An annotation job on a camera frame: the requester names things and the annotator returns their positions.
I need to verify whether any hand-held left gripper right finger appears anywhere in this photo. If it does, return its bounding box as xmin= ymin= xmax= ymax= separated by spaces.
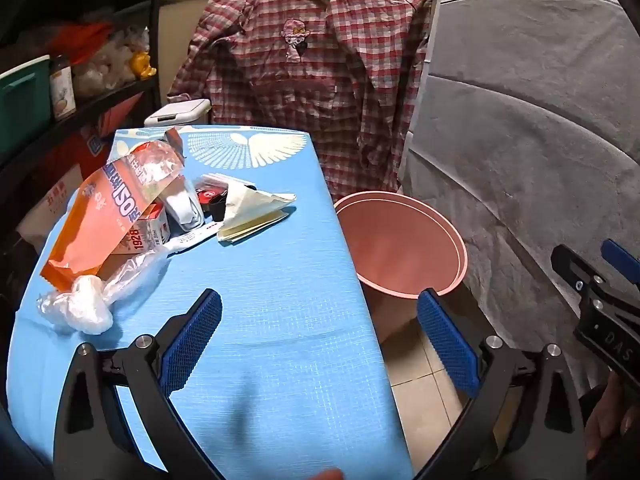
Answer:
xmin=415 ymin=287 xmax=588 ymax=480

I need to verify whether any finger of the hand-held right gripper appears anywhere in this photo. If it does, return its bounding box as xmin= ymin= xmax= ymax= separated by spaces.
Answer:
xmin=600 ymin=239 xmax=640 ymax=293
xmin=551 ymin=244 xmax=608 ymax=311

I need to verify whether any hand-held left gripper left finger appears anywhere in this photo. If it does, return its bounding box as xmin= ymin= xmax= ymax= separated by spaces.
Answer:
xmin=54 ymin=288 xmax=223 ymax=480

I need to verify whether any black strap with white tag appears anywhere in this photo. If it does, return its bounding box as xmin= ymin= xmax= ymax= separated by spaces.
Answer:
xmin=162 ymin=200 xmax=228 ymax=257

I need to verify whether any pink plastic bin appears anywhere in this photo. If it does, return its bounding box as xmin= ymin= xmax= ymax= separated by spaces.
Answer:
xmin=332 ymin=191 xmax=468 ymax=346

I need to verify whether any clear plastic bag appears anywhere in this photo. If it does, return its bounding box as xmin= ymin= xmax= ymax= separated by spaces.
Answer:
xmin=36 ymin=247 xmax=168 ymax=335

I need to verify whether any small white red carton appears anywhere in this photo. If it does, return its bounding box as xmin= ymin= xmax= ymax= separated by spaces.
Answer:
xmin=122 ymin=202 xmax=171 ymax=256

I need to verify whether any white grey pouch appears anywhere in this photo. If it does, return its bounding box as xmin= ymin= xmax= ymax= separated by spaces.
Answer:
xmin=165 ymin=185 xmax=206 ymax=233

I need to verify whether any beige paper wrapper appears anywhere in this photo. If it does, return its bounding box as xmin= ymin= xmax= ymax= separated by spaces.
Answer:
xmin=217 ymin=185 xmax=298 ymax=246

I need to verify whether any red black sachet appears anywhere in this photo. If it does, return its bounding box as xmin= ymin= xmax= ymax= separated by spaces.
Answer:
xmin=196 ymin=187 xmax=231 ymax=211

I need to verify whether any orange snack bag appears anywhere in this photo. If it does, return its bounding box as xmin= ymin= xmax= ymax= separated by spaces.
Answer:
xmin=40 ymin=140 xmax=188 ymax=293

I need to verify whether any person's right hand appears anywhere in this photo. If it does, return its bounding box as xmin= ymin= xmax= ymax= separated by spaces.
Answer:
xmin=585 ymin=371 xmax=635 ymax=462

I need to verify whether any blue mat with white wings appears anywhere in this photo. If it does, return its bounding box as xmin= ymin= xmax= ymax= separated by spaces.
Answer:
xmin=10 ymin=125 xmax=416 ymax=480

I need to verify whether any grey cloth cover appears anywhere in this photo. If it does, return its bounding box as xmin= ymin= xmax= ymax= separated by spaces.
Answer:
xmin=400 ymin=0 xmax=640 ymax=401

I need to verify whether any white sack with red print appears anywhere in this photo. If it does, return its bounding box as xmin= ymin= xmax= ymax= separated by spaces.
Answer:
xmin=17 ymin=162 xmax=86 ymax=256

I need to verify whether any red cardboard box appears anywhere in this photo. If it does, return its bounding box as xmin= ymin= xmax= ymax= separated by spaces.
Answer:
xmin=75 ymin=92 xmax=146 ymax=171

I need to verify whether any white lidded bin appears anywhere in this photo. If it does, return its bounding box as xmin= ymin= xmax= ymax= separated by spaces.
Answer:
xmin=144 ymin=99 xmax=212 ymax=128

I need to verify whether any red plaid shirt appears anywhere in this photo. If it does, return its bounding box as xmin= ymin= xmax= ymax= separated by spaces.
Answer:
xmin=167 ymin=0 xmax=436 ymax=206

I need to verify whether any golden figurine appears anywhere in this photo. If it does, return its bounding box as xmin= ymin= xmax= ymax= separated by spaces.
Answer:
xmin=129 ymin=51 xmax=157 ymax=81

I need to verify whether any labelled jar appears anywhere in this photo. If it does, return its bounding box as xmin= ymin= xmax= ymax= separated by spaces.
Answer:
xmin=49 ymin=55 xmax=77 ymax=122

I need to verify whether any clear bag of white items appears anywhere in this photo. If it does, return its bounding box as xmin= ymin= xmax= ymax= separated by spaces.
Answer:
xmin=72 ymin=27 xmax=151 ymax=98

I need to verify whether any teal storage box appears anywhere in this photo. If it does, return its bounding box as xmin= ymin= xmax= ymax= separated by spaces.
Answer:
xmin=0 ymin=57 xmax=53 ymax=156

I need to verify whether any black shelf rack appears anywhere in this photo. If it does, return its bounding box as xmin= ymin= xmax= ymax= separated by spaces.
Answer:
xmin=0 ymin=0 xmax=163 ymax=211

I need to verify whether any orange red bag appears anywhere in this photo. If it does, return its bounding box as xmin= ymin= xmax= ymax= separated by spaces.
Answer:
xmin=52 ymin=22 xmax=113 ymax=63

